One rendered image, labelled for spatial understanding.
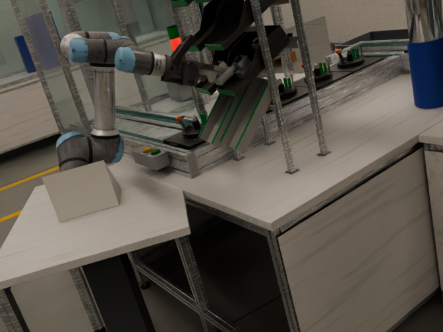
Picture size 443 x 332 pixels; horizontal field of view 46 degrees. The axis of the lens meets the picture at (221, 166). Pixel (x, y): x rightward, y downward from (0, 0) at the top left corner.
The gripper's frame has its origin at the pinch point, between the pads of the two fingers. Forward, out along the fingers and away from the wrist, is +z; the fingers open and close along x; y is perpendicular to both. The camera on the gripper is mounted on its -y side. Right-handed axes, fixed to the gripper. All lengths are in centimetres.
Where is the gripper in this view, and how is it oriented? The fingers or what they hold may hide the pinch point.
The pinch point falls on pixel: (218, 68)
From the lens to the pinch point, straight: 182.1
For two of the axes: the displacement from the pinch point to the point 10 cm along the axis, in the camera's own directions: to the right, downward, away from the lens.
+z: 8.9, 0.6, 4.6
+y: -1.4, 9.8, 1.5
